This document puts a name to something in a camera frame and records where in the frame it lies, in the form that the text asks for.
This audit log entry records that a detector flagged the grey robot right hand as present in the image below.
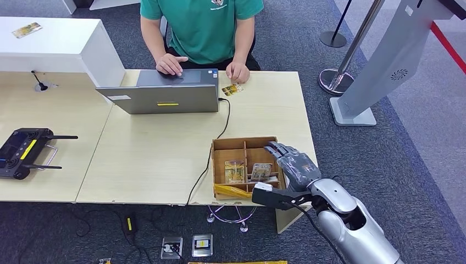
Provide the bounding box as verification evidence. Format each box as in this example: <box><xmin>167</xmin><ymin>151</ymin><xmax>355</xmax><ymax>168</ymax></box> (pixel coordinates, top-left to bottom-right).
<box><xmin>264</xmin><ymin>141</ymin><xmax>323</xmax><ymax>194</ymax></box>

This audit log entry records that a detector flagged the printed room key card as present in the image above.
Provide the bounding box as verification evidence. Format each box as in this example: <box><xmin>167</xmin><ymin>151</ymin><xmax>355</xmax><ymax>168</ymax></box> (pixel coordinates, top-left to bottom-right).
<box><xmin>250</xmin><ymin>163</ymin><xmax>273</xmax><ymax>182</ymax></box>

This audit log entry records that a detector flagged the brown divided card box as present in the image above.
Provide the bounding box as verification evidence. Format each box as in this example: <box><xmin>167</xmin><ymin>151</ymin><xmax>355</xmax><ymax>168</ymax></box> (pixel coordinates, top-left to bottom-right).
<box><xmin>211</xmin><ymin>136</ymin><xmax>289</xmax><ymax>201</ymax></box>

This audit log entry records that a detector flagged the yellow printed ID card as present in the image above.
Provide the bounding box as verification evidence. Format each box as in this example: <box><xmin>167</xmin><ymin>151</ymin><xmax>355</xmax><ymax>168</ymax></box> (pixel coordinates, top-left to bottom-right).
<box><xmin>221</xmin><ymin>82</ymin><xmax>245</xmax><ymax>97</ymax></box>

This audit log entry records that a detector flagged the yellow card in box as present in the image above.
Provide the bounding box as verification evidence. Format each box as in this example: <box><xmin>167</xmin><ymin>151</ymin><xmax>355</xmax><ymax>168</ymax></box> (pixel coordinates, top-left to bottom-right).
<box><xmin>224</xmin><ymin>160</ymin><xmax>245</xmax><ymax>184</ymax></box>

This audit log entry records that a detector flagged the person's left hand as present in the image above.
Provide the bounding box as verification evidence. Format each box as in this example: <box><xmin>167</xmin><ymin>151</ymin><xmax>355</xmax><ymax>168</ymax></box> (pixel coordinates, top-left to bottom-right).
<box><xmin>225</xmin><ymin>60</ymin><xmax>251</xmax><ymax>84</ymax></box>

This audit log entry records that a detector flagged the person's hand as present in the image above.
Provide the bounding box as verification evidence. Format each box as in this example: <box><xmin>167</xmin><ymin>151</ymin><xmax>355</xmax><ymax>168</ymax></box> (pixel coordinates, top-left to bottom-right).
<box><xmin>156</xmin><ymin>53</ymin><xmax>189</xmax><ymax>77</ymax></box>
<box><xmin>225</xmin><ymin>60</ymin><xmax>251</xmax><ymax>84</ymax></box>

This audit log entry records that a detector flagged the person's right hand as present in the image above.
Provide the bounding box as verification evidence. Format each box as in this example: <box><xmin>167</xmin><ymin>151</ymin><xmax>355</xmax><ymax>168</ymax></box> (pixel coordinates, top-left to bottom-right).
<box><xmin>156</xmin><ymin>53</ymin><xmax>189</xmax><ymax>77</ymax></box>

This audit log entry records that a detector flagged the person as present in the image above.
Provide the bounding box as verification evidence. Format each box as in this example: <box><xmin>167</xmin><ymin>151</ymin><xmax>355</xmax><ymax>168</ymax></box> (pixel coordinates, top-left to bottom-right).
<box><xmin>139</xmin><ymin>0</ymin><xmax>265</xmax><ymax>84</ymax></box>

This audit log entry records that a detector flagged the yellow card on counter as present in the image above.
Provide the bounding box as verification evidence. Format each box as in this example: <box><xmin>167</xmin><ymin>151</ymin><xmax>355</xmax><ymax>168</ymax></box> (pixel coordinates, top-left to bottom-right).
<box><xmin>12</xmin><ymin>22</ymin><xmax>43</xmax><ymax>40</ymax></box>

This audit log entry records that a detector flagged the desk leg panel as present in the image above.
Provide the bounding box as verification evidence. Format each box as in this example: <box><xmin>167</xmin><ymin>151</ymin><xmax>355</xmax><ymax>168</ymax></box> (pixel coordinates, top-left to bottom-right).
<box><xmin>275</xmin><ymin>206</ymin><xmax>312</xmax><ymax>234</ymax></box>

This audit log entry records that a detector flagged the chrome chair base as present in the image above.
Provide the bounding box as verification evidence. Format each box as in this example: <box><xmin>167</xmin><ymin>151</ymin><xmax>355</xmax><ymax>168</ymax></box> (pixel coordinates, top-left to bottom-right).
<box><xmin>206</xmin><ymin>205</ymin><xmax>258</xmax><ymax>233</ymax></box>

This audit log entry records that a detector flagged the floor socket with yellow label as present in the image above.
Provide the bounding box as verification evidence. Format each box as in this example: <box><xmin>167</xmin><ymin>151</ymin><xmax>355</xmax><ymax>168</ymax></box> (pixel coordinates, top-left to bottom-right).
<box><xmin>192</xmin><ymin>234</ymin><xmax>214</xmax><ymax>258</ymax></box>

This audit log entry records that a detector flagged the silver kiosk stand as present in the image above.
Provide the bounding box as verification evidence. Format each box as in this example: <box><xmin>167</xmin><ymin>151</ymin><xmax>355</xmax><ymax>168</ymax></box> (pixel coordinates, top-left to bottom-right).
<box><xmin>329</xmin><ymin>0</ymin><xmax>466</xmax><ymax>127</ymax></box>

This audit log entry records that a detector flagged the chrome stanchion pole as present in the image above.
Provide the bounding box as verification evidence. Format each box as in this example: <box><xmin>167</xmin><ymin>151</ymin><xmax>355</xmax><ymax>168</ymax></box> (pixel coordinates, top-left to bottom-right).
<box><xmin>318</xmin><ymin>0</ymin><xmax>386</xmax><ymax>97</ymax></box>

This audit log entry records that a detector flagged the floor socket with plug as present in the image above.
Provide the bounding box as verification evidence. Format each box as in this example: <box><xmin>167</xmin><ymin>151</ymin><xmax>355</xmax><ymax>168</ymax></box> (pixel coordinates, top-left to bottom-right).
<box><xmin>160</xmin><ymin>236</ymin><xmax>184</xmax><ymax>260</ymax></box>

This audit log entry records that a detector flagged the grey laptop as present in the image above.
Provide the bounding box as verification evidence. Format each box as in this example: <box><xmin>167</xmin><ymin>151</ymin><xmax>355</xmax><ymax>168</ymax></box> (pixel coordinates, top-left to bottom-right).
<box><xmin>96</xmin><ymin>68</ymin><xmax>220</xmax><ymax>116</ymax></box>

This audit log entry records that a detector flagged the grey office chair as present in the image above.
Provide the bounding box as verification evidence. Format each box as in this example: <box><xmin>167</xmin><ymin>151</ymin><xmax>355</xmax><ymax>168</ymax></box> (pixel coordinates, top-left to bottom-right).
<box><xmin>159</xmin><ymin>16</ymin><xmax>170</xmax><ymax>48</ymax></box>

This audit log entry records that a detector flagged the red barrier belt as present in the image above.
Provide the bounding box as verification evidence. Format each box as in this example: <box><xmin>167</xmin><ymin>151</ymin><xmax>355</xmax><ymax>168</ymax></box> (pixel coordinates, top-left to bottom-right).
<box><xmin>430</xmin><ymin>21</ymin><xmax>466</xmax><ymax>75</ymax></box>

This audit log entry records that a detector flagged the white cabinet base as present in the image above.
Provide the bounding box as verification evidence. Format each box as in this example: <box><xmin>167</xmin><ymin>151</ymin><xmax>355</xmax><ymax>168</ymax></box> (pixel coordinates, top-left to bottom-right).
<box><xmin>61</xmin><ymin>0</ymin><xmax>142</xmax><ymax>15</ymax></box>

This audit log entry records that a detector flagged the small black desk microphone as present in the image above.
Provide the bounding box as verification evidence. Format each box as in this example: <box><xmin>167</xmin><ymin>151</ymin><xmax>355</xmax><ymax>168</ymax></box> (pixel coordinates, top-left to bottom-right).
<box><xmin>30</xmin><ymin>70</ymin><xmax>49</xmax><ymax>92</ymax></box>

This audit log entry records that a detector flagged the white counter block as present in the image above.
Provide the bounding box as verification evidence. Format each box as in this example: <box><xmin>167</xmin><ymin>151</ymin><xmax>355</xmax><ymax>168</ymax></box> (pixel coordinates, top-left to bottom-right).
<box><xmin>0</xmin><ymin>16</ymin><xmax>127</xmax><ymax>88</ymax></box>

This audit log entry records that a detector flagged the black remote controller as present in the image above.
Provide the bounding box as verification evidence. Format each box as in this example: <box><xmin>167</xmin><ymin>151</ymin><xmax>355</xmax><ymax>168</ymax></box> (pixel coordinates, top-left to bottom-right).
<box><xmin>0</xmin><ymin>128</ymin><xmax>79</xmax><ymax>181</ymax></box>

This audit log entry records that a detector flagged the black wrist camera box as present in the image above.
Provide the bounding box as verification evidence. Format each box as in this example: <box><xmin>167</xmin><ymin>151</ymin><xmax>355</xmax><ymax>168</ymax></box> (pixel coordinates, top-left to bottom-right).
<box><xmin>251</xmin><ymin>182</ymin><xmax>314</xmax><ymax>211</ymax></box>

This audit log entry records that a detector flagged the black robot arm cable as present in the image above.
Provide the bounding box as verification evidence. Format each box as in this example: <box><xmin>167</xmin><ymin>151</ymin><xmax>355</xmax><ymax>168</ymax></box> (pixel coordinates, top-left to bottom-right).
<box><xmin>287</xmin><ymin>202</ymin><xmax>347</xmax><ymax>264</ymax></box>

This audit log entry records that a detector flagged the black laptop power cable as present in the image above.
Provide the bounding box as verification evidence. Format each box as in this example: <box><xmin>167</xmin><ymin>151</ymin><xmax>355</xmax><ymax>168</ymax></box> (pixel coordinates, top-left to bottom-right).
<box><xmin>186</xmin><ymin>97</ymin><xmax>231</xmax><ymax>207</ymax></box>

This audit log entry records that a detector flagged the black stanchion post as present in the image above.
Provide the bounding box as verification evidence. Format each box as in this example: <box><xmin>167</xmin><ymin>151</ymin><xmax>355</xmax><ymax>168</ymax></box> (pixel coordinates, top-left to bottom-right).
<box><xmin>320</xmin><ymin>0</ymin><xmax>353</xmax><ymax>49</ymax></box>

